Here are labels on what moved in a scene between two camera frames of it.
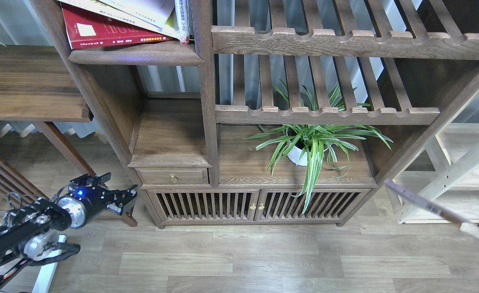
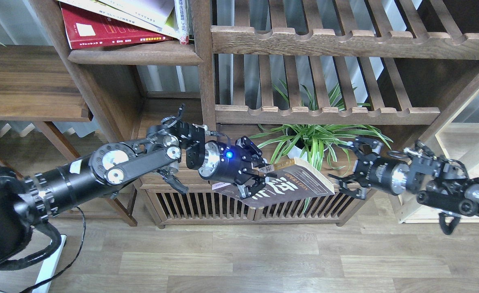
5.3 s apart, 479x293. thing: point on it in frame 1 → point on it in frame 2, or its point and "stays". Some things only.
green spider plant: x=299 y=141 stays
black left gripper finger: x=118 y=198 → x=249 y=181
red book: x=86 y=28 stays
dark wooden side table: x=39 y=84 stays
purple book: x=412 y=197 → x=294 y=180
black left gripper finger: x=89 y=179 → x=250 y=152
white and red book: x=181 y=7 stays
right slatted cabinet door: x=278 y=205 stays
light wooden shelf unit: x=458 y=171 stays
